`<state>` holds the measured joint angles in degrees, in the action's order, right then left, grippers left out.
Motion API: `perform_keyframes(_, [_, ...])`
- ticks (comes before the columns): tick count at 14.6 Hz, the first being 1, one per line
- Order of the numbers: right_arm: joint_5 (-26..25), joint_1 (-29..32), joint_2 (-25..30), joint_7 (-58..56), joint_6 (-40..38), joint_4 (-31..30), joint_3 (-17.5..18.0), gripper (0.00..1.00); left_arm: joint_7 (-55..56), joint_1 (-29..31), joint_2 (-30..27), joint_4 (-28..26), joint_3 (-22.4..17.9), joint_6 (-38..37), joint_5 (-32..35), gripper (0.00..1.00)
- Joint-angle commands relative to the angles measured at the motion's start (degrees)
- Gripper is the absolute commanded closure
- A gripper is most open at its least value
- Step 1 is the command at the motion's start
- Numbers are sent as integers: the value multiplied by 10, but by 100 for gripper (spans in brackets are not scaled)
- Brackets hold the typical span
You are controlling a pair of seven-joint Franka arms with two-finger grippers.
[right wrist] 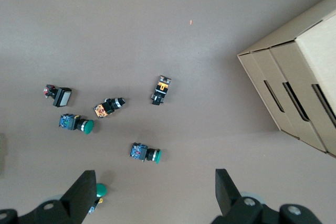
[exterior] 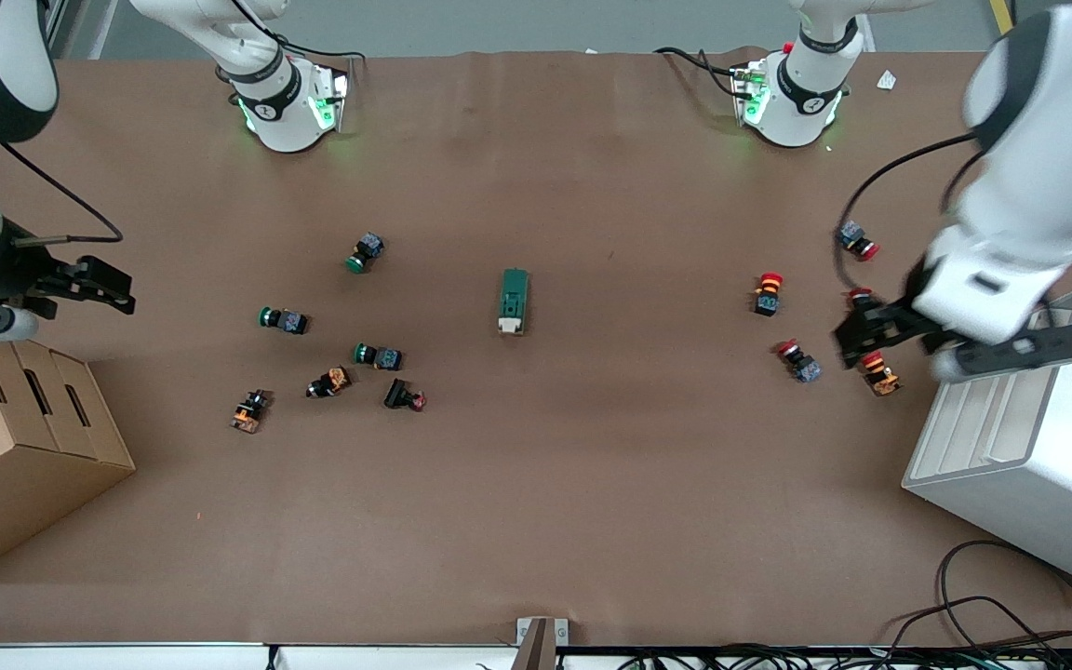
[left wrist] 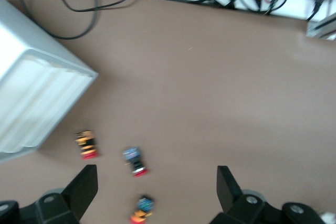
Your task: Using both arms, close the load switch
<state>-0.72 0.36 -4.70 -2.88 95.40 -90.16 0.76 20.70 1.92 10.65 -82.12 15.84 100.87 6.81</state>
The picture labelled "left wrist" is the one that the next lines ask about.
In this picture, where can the aluminium camera post bracket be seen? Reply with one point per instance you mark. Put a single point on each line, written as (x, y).
(321, 27)

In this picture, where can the white slotted bin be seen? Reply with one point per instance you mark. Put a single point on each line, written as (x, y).
(31, 90)

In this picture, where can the red button grey body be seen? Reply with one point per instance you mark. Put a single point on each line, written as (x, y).
(134, 159)

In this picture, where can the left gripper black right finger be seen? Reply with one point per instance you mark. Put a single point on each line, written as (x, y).
(228, 190)

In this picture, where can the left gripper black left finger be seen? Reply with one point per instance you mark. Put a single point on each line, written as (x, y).
(81, 190)

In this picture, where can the red button orange black body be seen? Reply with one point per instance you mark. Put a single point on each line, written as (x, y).
(144, 205)

